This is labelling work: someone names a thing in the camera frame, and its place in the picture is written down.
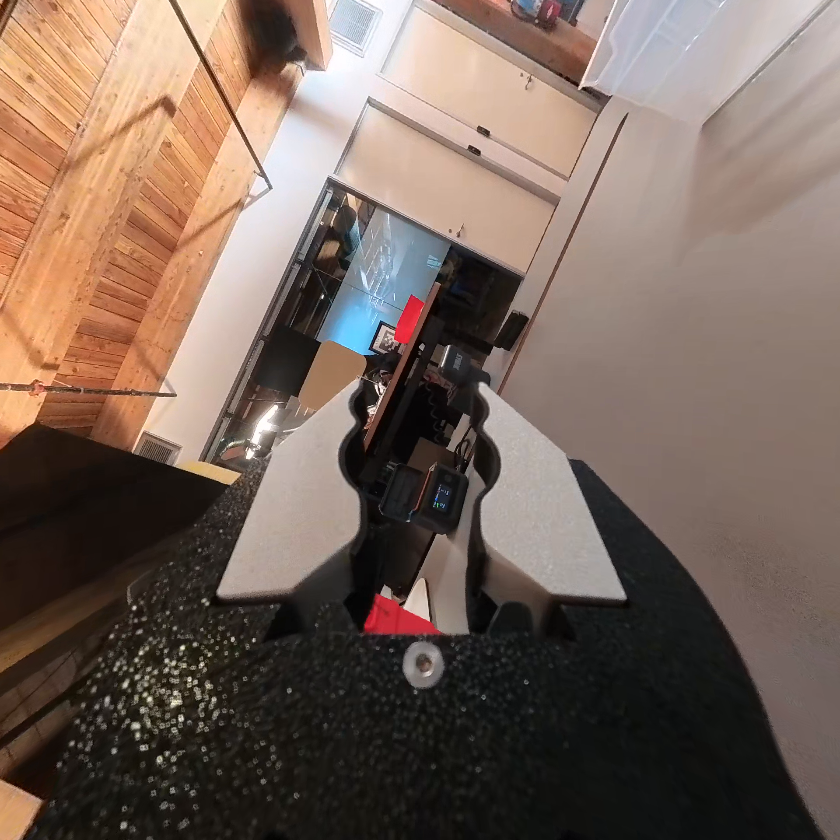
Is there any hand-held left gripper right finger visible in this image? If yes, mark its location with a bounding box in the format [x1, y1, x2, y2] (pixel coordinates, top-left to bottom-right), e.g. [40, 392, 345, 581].
[459, 382, 629, 635]

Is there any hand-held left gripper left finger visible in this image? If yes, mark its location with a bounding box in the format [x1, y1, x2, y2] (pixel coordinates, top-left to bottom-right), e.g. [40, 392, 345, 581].
[215, 381, 368, 636]

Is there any black charger with display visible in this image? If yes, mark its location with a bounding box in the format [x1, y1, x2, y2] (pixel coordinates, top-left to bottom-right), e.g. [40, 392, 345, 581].
[379, 461, 471, 534]

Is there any cardboard box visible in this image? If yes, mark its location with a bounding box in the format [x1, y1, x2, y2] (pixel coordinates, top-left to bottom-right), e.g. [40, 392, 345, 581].
[410, 438, 460, 475]

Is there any red box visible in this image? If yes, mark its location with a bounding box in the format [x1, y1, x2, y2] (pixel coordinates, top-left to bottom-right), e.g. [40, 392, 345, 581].
[363, 594, 442, 635]

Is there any wooden shelf board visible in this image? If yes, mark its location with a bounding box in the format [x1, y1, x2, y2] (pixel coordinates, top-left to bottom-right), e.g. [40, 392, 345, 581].
[363, 282, 442, 455]

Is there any black power adapter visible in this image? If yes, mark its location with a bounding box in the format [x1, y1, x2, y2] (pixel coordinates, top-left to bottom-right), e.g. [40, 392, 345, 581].
[437, 343, 492, 389]

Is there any black panel with plywood rim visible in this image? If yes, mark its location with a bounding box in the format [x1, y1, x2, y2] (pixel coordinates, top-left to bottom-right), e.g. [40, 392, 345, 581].
[0, 422, 245, 634]

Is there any red card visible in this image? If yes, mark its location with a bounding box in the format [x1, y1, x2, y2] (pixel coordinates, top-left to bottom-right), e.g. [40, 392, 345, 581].
[395, 294, 427, 343]

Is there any metal rod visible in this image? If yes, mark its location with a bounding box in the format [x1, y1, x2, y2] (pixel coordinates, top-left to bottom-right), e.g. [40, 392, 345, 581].
[0, 379, 179, 400]

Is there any glass partition window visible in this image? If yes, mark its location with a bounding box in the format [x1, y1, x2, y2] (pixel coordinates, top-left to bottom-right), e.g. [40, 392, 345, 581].
[200, 176, 526, 463]

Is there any white cabinet unit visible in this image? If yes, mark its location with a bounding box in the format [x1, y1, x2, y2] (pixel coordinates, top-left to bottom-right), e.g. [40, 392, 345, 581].
[330, 0, 601, 277]

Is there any white wall vent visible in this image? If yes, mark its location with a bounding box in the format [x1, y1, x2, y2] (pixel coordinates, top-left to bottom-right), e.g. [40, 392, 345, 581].
[133, 430, 185, 467]
[327, 0, 383, 59]

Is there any black wall box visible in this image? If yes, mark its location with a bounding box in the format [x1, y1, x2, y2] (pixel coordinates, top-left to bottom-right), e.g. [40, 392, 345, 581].
[494, 308, 530, 353]

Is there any black metal rail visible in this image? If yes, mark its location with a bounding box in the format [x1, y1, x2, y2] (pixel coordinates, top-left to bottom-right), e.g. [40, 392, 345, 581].
[167, 0, 274, 193]

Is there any wooden wall shelf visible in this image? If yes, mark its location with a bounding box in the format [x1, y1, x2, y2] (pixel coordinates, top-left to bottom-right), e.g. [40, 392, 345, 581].
[440, 0, 618, 85]

